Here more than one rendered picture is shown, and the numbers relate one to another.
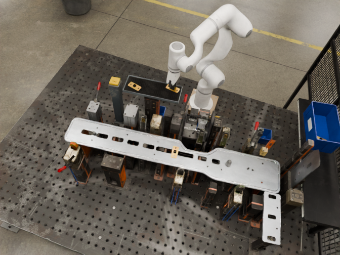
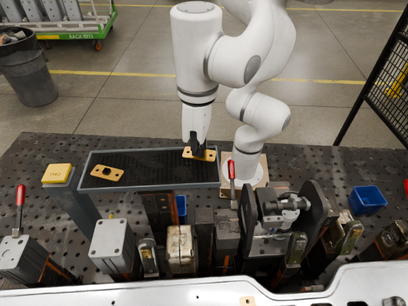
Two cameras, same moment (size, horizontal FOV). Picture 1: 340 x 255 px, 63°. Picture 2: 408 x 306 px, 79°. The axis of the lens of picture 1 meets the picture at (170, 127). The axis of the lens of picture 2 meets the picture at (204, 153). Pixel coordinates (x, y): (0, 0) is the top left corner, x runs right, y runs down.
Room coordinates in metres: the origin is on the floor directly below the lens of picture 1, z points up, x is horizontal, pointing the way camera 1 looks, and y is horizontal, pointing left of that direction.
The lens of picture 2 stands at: (0.73, 0.08, 1.69)
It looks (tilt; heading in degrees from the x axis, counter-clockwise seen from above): 47 degrees down; 350
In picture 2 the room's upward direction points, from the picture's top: straight up
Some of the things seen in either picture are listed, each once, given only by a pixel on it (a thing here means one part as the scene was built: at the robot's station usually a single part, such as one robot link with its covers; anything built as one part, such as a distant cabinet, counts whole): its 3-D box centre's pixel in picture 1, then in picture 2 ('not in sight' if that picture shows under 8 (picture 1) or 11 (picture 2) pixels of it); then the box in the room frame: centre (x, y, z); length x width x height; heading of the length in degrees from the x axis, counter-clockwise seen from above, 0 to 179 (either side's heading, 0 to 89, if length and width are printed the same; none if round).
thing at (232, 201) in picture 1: (230, 205); not in sight; (0.58, -0.43, 0.87); 0.12 x 0.09 x 0.35; 174
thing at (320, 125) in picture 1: (322, 126); not in sight; (1.10, -0.99, 1.10); 0.30 x 0.17 x 0.13; 176
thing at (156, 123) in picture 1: (155, 135); (183, 268); (1.00, 0.09, 0.89); 0.13 x 0.11 x 0.38; 174
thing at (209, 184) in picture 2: (153, 88); (152, 167); (1.19, 0.14, 1.16); 0.37 x 0.14 x 0.02; 84
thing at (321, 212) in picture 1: (317, 155); not in sight; (0.93, -0.97, 1.02); 0.90 x 0.22 x 0.03; 174
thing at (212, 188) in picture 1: (208, 196); not in sight; (0.63, -0.30, 0.84); 0.11 x 0.08 x 0.29; 174
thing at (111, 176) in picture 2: (134, 85); (106, 171); (1.19, 0.26, 1.17); 0.08 x 0.04 x 0.01; 64
